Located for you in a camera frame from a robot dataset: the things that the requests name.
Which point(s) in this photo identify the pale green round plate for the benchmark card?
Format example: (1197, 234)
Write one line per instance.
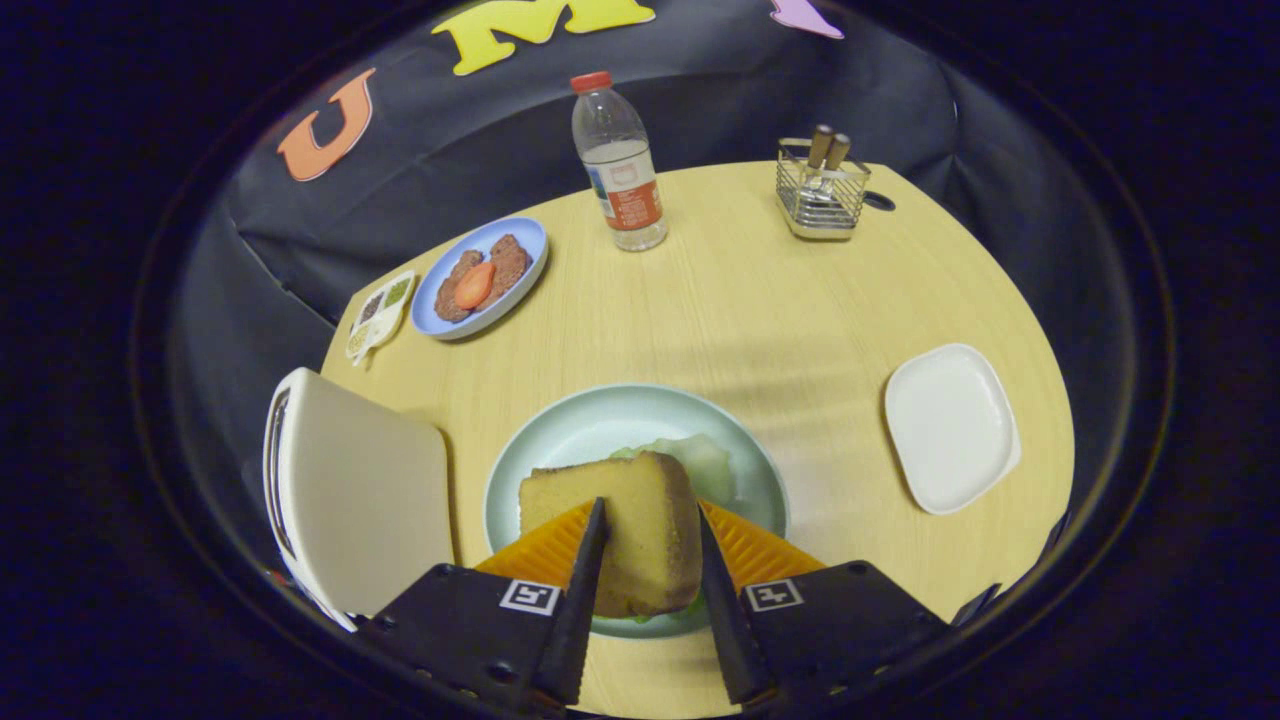
(580, 430)

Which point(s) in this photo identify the green lettuce leaf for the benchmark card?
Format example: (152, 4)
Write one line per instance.
(705, 465)

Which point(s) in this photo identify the brown meat patty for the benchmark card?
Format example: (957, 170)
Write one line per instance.
(447, 305)
(512, 262)

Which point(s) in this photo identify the white square plate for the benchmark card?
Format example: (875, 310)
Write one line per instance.
(950, 430)

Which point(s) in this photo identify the black backdrop cloth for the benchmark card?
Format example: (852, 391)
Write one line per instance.
(450, 130)

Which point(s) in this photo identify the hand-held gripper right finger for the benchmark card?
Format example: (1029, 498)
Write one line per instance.
(728, 630)

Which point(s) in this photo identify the blue plate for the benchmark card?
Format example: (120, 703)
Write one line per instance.
(525, 235)

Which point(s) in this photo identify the white seasoning tray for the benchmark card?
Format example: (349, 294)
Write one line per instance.
(385, 305)

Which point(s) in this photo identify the clear water bottle red cap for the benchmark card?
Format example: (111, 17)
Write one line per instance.
(625, 190)

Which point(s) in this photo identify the brown crust bread slice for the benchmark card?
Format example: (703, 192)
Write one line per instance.
(640, 530)

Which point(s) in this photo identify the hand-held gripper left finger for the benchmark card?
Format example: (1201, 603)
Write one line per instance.
(580, 620)

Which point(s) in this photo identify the white toaster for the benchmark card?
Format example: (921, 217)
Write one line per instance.
(360, 500)

